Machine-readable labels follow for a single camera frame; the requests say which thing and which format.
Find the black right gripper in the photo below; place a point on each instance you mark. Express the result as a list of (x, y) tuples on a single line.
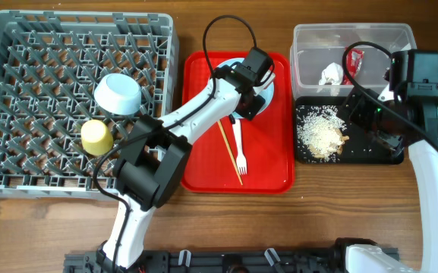
[(360, 100)]

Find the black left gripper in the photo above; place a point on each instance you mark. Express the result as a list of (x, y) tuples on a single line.
[(251, 111)]

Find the light blue round plate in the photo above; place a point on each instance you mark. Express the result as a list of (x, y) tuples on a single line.
[(266, 93)]

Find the wooden chopstick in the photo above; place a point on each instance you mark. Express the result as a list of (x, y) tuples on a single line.
[(231, 156)]

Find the white plastic fork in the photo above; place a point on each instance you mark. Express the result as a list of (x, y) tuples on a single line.
[(241, 160)]

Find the rice and nut scraps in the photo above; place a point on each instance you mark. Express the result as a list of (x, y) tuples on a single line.
[(321, 131)]

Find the red snack wrapper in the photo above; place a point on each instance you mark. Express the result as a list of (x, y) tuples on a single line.
[(353, 63)]

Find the light blue bowl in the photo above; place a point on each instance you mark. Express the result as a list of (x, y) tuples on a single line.
[(118, 94)]

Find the yellow plastic cup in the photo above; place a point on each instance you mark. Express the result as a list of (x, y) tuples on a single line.
[(96, 138)]

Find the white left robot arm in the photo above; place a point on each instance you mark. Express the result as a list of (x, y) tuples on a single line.
[(153, 159)]

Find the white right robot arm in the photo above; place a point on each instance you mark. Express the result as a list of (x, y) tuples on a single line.
[(409, 121)]

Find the clear plastic waste bin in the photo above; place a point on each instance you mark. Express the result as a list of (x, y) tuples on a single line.
[(315, 46)]

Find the grey plastic dishwasher rack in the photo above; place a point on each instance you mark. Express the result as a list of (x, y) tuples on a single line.
[(50, 64)]

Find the red plastic tray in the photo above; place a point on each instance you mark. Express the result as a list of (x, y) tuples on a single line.
[(267, 145)]

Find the black plastic tray bin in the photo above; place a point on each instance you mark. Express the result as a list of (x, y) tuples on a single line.
[(358, 149)]

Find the crumpled white tissue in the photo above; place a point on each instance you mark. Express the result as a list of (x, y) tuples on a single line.
[(332, 75)]

